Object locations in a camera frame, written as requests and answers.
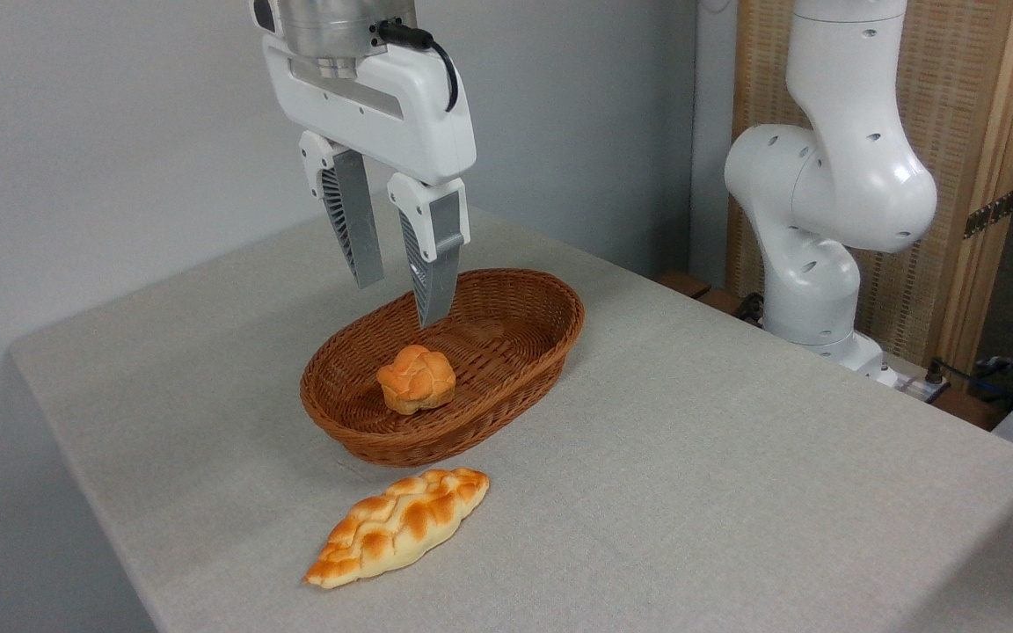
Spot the brown oval wicker basket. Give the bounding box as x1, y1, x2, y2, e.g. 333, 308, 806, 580
300, 268, 586, 468

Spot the round flower-shaped bread bun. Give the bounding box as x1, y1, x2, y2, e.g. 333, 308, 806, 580
375, 345, 456, 416

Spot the black power cable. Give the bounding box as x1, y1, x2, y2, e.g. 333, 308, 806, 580
922, 356, 1013, 414

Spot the beige tablecloth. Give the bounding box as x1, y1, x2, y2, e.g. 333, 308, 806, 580
10, 198, 1013, 633

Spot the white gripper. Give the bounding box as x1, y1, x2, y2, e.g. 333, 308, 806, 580
260, 35, 477, 329

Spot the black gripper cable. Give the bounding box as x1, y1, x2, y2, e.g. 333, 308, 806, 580
376, 19, 460, 113

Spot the wooden rattan folding screen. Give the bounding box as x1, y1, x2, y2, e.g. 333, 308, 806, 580
726, 0, 1013, 379

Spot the dark metal screen hinge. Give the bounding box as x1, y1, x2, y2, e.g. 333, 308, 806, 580
964, 189, 1013, 240

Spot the long braided bread loaf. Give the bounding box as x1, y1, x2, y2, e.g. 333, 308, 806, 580
303, 468, 491, 590

